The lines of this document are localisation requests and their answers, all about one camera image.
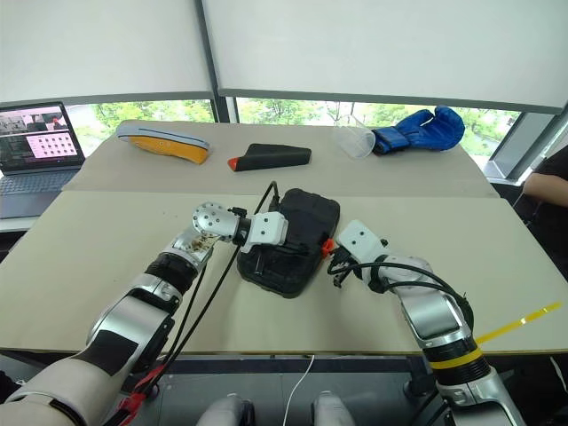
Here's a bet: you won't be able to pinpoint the seated bystander person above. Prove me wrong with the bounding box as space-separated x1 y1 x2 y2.
523 145 568 286

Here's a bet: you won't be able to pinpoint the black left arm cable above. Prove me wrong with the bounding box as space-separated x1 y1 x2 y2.
157 180 282 370

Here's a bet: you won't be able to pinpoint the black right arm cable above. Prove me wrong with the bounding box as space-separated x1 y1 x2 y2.
327 260 474 330

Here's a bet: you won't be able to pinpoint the red cable clip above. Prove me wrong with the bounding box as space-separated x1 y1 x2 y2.
115 362 166 419

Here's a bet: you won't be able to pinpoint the grey laptop computer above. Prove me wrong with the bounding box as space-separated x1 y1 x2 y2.
0 101 87 221

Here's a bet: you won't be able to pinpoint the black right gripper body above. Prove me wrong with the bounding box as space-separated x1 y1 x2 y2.
333 248 363 288

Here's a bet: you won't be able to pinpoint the thin white cable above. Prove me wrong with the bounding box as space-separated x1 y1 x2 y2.
282 353 316 426

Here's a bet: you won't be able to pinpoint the grey yellow zip pouch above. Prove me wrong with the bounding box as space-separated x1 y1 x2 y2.
115 122 211 166

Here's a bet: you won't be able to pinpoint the grey rounded robot shape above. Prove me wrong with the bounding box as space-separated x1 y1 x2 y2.
195 391 257 426
312 390 357 426

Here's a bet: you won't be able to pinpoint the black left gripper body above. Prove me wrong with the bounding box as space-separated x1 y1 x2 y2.
241 239 290 259

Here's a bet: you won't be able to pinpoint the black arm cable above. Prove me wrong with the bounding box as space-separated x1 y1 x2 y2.
327 260 474 330
157 180 282 370

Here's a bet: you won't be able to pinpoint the yellow strap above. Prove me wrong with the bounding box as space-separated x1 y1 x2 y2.
474 301 564 346

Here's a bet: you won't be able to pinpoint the black plastic tool case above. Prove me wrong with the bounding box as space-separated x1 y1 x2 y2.
235 186 342 300

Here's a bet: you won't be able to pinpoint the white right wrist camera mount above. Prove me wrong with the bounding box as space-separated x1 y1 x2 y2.
335 218 388 268

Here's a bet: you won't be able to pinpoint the dark window frame post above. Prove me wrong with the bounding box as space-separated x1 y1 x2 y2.
193 0 241 124

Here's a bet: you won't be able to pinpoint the black red folded pouch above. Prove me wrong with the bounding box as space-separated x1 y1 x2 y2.
227 142 312 173

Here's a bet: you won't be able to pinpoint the white roller blind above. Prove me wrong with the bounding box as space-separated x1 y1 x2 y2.
0 0 217 107
201 0 568 115

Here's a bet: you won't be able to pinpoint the blue boxing glove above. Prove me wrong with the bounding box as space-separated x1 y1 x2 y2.
370 105 467 156

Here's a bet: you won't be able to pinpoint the clear plastic cup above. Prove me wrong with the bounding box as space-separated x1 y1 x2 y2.
332 115 376 160

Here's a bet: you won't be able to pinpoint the grey window side column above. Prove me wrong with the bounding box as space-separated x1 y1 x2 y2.
485 109 568 182

